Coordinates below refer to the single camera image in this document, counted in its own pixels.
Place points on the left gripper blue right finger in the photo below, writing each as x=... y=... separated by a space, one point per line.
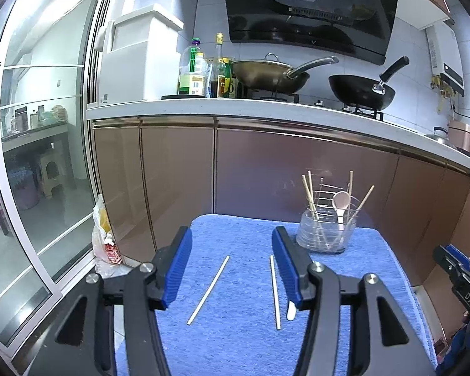
x=293 y=262

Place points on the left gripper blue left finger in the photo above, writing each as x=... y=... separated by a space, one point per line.
x=170 y=263

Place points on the white plastic spork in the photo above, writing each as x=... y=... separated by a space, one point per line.
x=291 y=311

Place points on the pink white small spoon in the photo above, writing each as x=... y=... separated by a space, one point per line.
x=340 y=202

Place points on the thin chopstick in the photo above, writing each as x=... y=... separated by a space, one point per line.
x=349 y=191
x=354 y=213

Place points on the wooden chopstick short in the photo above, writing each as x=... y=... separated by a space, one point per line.
x=311 y=196

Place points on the brown lower kitchen cabinets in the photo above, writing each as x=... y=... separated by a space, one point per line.
x=158 y=173

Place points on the white kitchen countertop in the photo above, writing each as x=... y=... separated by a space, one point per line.
x=302 y=115

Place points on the clear plastic utensil holder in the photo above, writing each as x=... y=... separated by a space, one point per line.
x=307 y=236

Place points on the plastic bag on floor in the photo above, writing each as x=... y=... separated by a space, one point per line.
x=109 y=262

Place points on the blue terry towel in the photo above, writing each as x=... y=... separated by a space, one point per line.
x=235 y=331

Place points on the pink rice cooker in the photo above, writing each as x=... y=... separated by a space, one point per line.
x=458 y=134

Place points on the steel pot lid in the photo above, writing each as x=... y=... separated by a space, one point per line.
x=439 y=135

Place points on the black gas stove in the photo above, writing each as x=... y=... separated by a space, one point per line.
x=329 y=104

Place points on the dark sauce bottle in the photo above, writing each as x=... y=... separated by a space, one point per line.
x=231 y=82

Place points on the black frying pan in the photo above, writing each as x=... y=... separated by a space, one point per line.
x=366 y=93

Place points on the white box on counter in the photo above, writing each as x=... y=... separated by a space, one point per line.
x=140 y=61

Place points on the white gas water heater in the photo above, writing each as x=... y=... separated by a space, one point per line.
x=446 y=64

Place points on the tall yellow cap bottle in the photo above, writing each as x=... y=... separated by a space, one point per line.
x=218 y=72

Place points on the black range hood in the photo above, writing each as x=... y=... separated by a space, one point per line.
x=357 y=28

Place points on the glass sliding door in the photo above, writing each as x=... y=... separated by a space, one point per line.
x=47 y=193

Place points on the bronze wok with handle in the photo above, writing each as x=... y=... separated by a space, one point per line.
x=274 y=76

